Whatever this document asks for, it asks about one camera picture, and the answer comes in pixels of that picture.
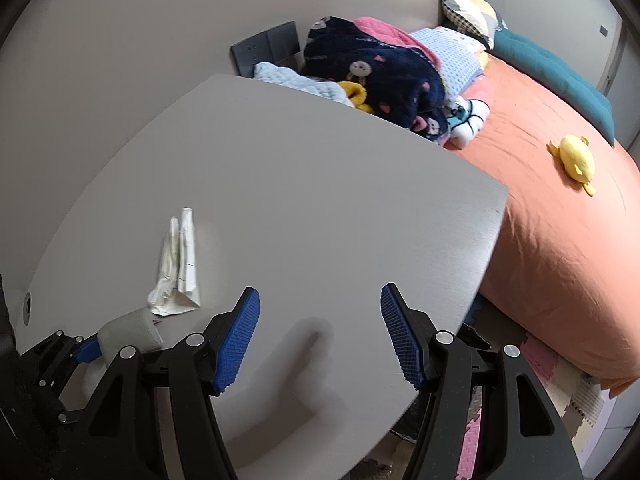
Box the white crumpled wrapper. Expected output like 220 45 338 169
146 207 202 317

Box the orange bed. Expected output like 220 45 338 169
445 52 640 396

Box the teal cushion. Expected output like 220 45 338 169
487 30 616 141

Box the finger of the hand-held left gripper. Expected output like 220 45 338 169
17 330 101 386
37 379 96 429

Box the navy printed blanket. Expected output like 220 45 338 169
303 16 451 143

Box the yellow fleece cloth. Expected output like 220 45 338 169
336 80 375 113

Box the light blue white pillow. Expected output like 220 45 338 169
410 26 488 103

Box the pale blue quilted cloth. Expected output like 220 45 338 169
254 61 356 108

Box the pink blanket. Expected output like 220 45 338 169
354 16 443 71

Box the checkered pillow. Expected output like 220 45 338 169
440 0 507 51

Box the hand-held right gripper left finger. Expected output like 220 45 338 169
82 286 261 480

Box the dark wall socket panel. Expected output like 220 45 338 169
267 21 301 63
231 32 273 78

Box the grey cardboard tube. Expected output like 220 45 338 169
96 308 165 361

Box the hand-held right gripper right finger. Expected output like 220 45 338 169
380 282 586 480

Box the white plush toy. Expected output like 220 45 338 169
447 97 491 148

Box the yellow plush toy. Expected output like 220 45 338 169
546 135 597 197

